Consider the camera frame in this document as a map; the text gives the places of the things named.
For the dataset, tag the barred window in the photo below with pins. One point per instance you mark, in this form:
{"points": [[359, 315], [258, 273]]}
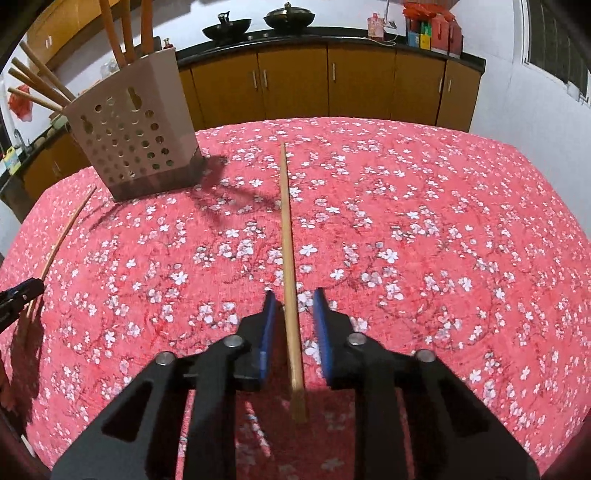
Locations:
{"points": [[558, 41]]}

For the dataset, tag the red sauce bottle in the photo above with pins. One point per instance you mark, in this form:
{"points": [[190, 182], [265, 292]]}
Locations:
{"points": [[167, 45]]}

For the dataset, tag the wooden upper wall cabinet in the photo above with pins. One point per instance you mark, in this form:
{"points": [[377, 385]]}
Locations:
{"points": [[60, 32]]}

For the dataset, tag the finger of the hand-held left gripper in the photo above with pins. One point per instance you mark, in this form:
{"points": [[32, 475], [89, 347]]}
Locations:
{"points": [[21, 297]]}

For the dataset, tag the wooden lower kitchen cabinets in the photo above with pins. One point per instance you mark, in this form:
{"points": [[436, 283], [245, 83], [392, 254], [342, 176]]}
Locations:
{"points": [[323, 87]]}

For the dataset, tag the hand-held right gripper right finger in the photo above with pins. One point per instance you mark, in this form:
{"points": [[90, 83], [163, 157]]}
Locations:
{"points": [[322, 337]]}

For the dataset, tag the red gift boxes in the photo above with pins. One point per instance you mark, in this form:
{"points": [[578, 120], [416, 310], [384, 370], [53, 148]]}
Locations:
{"points": [[441, 27]]}

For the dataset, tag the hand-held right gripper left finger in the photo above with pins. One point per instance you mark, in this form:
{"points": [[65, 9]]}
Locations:
{"points": [[267, 337]]}

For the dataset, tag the pink bottles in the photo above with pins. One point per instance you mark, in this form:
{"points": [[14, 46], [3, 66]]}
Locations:
{"points": [[376, 27]]}

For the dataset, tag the metal faucet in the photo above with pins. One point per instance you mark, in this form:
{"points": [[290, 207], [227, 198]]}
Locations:
{"points": [[19, 141]]}

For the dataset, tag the black kitchen countertop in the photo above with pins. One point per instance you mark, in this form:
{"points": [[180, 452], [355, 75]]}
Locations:
{"points": [[323, 39]]}

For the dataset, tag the red plastic bag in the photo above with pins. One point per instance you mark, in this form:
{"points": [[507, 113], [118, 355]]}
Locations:
{"points": [[21, 106]]}

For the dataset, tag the grey perforated utensil holder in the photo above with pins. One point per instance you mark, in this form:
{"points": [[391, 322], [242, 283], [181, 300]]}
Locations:
{"points": [[134, 134]]}

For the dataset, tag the black wok with lid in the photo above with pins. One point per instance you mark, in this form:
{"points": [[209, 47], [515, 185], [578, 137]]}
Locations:
{"points": [[289, 17]]}

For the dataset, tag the red floral tablecloth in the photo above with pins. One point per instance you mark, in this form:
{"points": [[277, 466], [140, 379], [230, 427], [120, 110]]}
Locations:
{"points": [[392, 230]]}

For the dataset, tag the yellow detergent bottle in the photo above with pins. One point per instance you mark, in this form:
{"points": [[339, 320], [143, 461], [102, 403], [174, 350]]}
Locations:
{"points": [[11, 160]]}

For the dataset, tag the green and yellow box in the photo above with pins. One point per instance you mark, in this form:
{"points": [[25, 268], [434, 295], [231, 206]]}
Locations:
{"points": [[425, 34]]}

